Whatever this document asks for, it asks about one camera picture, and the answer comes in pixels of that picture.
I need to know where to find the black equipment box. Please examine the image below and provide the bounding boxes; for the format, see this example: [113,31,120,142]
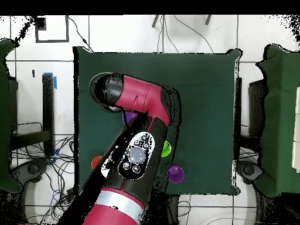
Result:
[8,77,19,132]
[248,79,267,139]

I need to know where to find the black floor stand base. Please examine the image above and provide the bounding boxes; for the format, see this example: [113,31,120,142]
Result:
[236,160,264,185]
[10,158,51,186]

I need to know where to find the black floor cable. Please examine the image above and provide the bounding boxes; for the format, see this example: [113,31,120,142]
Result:
[67,15,94,52]

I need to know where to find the large purple bowl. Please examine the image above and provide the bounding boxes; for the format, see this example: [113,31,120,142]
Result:
[121,111,138,128]

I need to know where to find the purple cup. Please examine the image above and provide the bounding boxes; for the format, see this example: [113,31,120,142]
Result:
[166,164,185,184]

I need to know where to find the tangle of floor cables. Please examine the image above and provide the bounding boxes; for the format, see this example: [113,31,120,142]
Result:
[10,121,78,225]

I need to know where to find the dark green tablecloth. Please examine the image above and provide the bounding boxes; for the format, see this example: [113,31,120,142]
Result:
[74,46,242,196]

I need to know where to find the black metal stand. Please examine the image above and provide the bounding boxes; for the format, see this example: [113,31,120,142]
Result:
[234,77,243,160]
[11,72,57,157]

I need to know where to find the camera tripod legs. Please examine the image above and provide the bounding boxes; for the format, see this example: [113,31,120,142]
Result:
[151,14,212,28]

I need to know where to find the orange cup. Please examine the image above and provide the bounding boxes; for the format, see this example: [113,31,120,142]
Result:
[91,155,103,170]

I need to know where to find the green cup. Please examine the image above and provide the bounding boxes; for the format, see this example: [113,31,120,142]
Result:
[161,140,172,158]

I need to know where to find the side table green cloth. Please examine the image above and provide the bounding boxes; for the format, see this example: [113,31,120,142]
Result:
[0,38,23,194]
[254,44,300,197]

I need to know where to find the gray square floor frame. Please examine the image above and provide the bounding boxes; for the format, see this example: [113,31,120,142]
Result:
[34,15,70,43]

